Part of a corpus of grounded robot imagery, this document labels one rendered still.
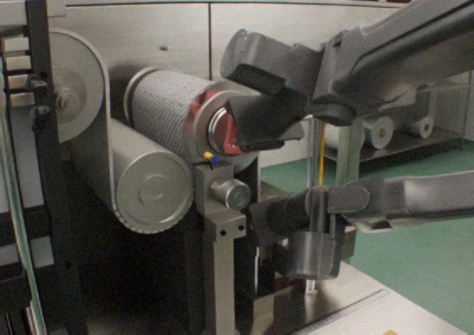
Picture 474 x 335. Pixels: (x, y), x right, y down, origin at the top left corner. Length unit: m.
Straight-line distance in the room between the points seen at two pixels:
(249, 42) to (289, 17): 0.69
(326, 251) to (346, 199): 0.07
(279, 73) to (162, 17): 0.55
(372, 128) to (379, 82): 3.95
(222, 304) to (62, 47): 0.45
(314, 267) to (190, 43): 0.58
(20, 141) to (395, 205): 0.44
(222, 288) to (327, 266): 0.19
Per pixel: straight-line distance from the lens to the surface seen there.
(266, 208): 0.73
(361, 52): 0.40
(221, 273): 0.73
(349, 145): 1.62
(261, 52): 0.48
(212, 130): 0.67
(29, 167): 0.51
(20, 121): 0.50
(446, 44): 0.32
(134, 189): 0.67
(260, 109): 0.57
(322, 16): 1.23
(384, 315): 0.91
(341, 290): 0.96
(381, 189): 0.62
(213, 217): 0.68
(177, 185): 0.69
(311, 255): 0.63
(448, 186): 0.62
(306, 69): 0.50
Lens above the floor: 1.42
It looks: 18 degrees down
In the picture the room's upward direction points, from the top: straight up
